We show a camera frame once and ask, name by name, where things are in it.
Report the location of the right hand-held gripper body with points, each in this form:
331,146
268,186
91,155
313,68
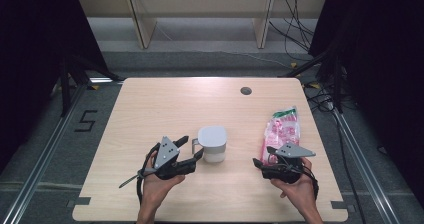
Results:
293,150

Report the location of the beige wooden shelf unit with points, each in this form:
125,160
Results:
200,4

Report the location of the clear container with grey lid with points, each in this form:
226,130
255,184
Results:
212,137

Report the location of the long metal floor rail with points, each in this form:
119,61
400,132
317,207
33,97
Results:
36,170
363,167

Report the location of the black curtain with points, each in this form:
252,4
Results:
383,67
33,50

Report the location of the person's left hand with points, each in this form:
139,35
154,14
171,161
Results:
155,190

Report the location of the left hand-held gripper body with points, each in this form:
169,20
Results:
166,152

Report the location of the black metal stand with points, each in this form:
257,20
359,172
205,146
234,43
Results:
328,70
76,74

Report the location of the yellow floor tape piece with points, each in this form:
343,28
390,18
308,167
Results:
95,87
314,85
294,65

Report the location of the person's right hand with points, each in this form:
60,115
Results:
301,190

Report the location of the red and white plastic bag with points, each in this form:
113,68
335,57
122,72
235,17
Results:
281,129

